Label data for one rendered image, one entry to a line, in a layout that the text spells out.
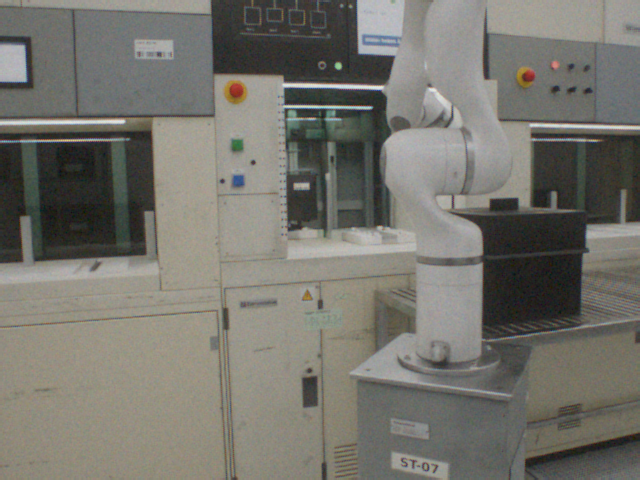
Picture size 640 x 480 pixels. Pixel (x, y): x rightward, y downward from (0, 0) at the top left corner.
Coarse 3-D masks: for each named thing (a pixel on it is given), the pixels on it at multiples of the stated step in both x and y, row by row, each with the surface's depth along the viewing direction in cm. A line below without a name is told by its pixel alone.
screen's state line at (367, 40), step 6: (366, 36) 165; (372, 36) 165; (378, 36) 166; (384, 36) 166; (390, 36) 167; (396, 36) 167; (366, 42) 165; (372, 42) 165; (378, 42) 166; (384, 42) 166; (390, 42) 167; (396, 42) 168
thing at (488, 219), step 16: (464, 208) 148; (480, 208) 145; (496, 208) 137; (512, 208) 139; (528, 208) 140; (544, 208) 140; (480, 224) 124; (496, 224) 122; (512, 224) 123; (528, 224) 124; (544, 224) 126; (560, 224) 127; (576, 224) 128; (496, 240) 122; (512, 240) 124; (528, 240) 125; (544, 240) 126; (560, 240) 127; (576, 240) 129; (496, 256) 123; (512, 256) 124; (528, 256) 125
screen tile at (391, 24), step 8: (368, 0) 164; (376, 0) 164; (384, 0) 165; (368, 8) 164; (376, 8) 165; (384, 8) 165; (392, 8) 166; (392, 16) 166; (368, 24) 164; (376, 24) 165; (384, 24) 166; (392, 24) 167
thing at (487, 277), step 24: (504, 264) 124; (528, 264) 126; (552, 264) 128; (576, 264) 130; (504, 288) 125; (528, 288) 127; (552, 288) 129; (576, 288) 131; (504, 312) 126; (528, 312) 127; (552, 312) 129; (576, 312) 131
